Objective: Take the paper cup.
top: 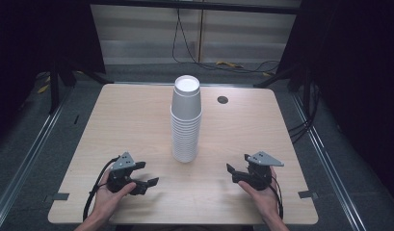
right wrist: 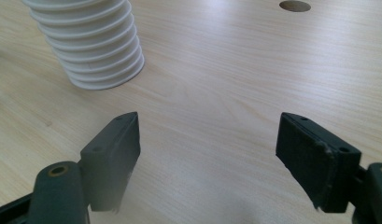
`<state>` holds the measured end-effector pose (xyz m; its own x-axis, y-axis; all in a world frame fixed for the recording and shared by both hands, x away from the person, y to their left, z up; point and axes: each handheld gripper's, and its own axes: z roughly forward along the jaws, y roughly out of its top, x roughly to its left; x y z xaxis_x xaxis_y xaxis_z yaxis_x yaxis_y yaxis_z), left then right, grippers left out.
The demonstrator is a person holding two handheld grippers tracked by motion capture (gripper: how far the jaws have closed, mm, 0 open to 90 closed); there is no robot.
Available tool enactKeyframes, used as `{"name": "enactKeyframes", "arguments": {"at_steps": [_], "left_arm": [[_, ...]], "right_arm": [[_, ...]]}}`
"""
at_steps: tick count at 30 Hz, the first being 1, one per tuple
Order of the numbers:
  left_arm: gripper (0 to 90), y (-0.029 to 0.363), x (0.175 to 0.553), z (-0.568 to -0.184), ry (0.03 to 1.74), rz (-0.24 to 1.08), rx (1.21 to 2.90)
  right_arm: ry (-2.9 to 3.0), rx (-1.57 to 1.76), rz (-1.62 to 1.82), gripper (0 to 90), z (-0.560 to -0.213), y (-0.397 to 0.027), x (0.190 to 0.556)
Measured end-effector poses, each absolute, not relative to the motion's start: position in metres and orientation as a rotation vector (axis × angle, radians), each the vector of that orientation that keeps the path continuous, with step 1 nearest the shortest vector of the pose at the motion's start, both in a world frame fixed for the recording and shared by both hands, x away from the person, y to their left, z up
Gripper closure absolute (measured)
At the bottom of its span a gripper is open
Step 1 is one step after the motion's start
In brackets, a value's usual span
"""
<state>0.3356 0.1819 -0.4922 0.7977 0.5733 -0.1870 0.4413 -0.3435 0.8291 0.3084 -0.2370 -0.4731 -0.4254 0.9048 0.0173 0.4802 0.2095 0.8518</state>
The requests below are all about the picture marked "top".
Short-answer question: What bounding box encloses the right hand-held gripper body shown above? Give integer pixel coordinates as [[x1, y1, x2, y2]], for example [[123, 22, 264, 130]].
[[247, 151, 285, 191]]

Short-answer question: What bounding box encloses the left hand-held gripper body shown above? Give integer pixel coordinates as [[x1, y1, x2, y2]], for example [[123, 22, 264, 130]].
[[106, 151, 138, 193]]

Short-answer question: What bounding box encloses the stack of white paper cups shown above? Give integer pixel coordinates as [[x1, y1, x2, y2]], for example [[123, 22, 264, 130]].
[[170, 109, 203, 164]]

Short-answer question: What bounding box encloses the person's right hand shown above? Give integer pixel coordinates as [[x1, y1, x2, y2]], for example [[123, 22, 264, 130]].
[[238, 167, 280, 222]]

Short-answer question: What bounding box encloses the person's left hand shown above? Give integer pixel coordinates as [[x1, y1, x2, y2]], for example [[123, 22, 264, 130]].
[[93, 174, 138, 222]]

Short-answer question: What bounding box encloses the grey tape strip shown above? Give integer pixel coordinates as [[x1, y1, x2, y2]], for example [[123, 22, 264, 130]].
[[297, 190, 319, 200], [51, 192, 70, 202]]

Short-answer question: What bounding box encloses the black metal stand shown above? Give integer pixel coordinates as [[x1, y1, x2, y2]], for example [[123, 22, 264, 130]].
[[252, 64, 315, 114], [48, 61, 106, 116]]

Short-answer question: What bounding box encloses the black curtain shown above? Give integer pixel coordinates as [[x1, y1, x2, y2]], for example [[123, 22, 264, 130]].
[[0, 0, 106, 147], [276, 0, 394, 208]]

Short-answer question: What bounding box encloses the black horizontal bar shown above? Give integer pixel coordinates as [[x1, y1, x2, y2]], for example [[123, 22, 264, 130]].
[[88, 0, 302, 15]]

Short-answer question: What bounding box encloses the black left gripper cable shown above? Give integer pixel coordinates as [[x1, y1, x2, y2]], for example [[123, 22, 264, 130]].
[[82, 155, 121, 222]]

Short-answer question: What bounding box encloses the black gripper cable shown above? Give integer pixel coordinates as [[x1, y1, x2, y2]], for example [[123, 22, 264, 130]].
[[267, 174, 285, 220], [82, 155, 121, 222]]

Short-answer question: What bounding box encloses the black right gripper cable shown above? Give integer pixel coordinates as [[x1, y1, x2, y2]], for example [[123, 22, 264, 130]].
[[267, 174, 285, 220]]

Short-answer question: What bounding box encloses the bundle of black floor cables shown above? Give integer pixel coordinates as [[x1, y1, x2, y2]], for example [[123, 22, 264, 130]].
[[286, 82, 322, 144]]

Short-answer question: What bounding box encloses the metal floor rail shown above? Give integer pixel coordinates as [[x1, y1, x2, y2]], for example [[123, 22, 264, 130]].
[[290, 91, 368, 231], [0, 86, 74, 223]]

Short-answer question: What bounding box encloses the black hanging wall cable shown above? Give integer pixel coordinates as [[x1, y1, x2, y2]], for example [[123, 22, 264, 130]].
[[171, 8, 281, 75]]

